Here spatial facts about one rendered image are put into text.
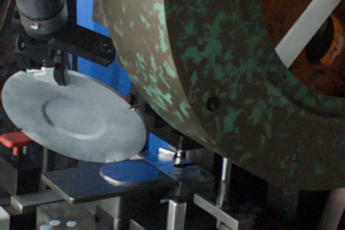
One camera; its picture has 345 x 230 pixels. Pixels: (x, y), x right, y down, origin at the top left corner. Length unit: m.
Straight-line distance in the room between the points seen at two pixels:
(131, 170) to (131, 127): 0.21
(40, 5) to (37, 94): 0.35
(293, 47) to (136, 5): 0.27
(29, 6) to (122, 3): 0.15
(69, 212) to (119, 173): 0.20
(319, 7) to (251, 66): 0.16
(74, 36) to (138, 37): 0.20
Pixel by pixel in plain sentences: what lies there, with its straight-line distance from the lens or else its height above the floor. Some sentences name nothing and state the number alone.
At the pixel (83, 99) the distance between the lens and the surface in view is 1.63.
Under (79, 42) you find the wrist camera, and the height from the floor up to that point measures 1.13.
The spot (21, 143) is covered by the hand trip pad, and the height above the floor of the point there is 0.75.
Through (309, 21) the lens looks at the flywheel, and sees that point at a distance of 1.40.
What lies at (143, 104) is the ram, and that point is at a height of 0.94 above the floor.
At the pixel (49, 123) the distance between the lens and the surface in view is 1.74.
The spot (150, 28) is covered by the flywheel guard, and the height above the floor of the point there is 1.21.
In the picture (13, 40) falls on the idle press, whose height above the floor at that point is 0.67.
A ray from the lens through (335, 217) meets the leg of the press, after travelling 1.90.
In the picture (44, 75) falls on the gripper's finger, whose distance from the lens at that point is 1.56.
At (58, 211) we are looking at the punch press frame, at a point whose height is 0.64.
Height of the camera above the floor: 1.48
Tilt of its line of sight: 19 degrees down
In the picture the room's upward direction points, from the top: 5 degrees clockwise
